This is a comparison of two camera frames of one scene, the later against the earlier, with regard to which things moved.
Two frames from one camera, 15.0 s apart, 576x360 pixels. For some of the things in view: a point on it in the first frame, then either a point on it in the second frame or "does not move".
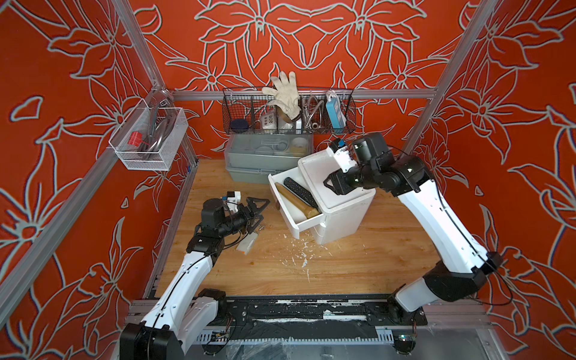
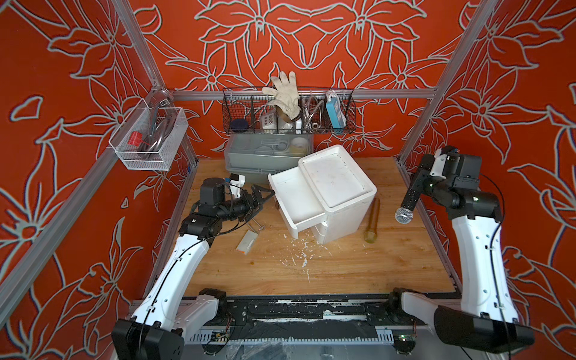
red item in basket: (136, 139) does not move
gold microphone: (307, 211) to (371, 235)
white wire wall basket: (149, 136) does not move
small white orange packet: (247, 242) does not move
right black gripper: (338, 185) to (427, 174)
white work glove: (286, 101) does not move
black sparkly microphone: (296, 188) to (404, 214)
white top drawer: (295, 217) does not move
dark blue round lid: (239, 124) does not move
